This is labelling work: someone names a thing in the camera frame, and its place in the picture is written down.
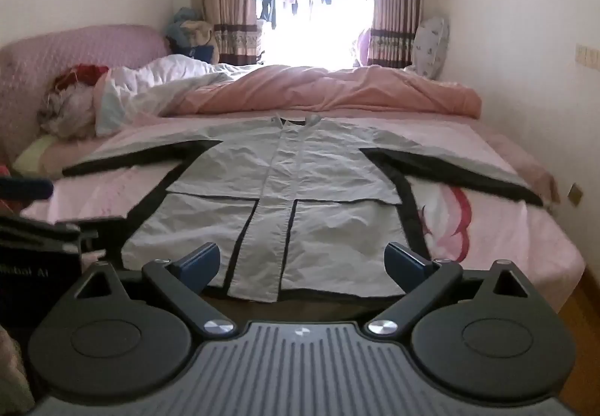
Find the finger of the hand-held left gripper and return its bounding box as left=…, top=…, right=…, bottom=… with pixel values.
left=0, top=177, right=55, bottom=202

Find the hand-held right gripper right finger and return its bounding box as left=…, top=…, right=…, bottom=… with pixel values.
left=367, top=242, right=530, bottom=338

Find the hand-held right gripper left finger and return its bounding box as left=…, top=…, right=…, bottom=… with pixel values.
left=75, top=242, right=236, bottom=338

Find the grey jacket with black trim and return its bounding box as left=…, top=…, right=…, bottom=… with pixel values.
left=62, top=114, right=545, bottom=304

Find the yellow-green pillow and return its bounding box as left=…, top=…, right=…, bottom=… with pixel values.
left=12, top=135, right=64, bottom=178

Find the pale crumpled cloth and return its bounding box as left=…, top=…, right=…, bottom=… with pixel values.
left=37, top=85, right=101, bottom=138

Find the pink printed bed sheet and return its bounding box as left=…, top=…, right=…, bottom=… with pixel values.
left=21, top=109, right=589, bottom=318

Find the red cloth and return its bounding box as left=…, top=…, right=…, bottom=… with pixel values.
left=55, top=64, right=110, bottom=90

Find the pink padded headboard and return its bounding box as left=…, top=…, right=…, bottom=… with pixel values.
left=0, top=25, right=172, bottom=164

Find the white blanket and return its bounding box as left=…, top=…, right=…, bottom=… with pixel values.
left=91, top=54, right=263, bottom=138

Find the pink quilt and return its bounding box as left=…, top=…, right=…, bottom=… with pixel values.
left=154, top=64, right=483, bottom=119

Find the dark blue bag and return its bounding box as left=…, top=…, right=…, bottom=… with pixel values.
left=185, top=43, right=221, bottom=64

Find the purple cloth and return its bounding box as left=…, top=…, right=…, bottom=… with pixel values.
left=356, top=28, right=374, bottom=67

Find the blue cloth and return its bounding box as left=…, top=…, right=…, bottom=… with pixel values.
left=164, top=6, right=203, bottom=54

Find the beige cloth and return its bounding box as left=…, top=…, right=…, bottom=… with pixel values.
left=180, top=20, right=217, bottom=51

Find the white wall switch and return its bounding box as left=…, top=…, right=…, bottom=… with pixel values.
left=576, top=43, right=600, bottom=66

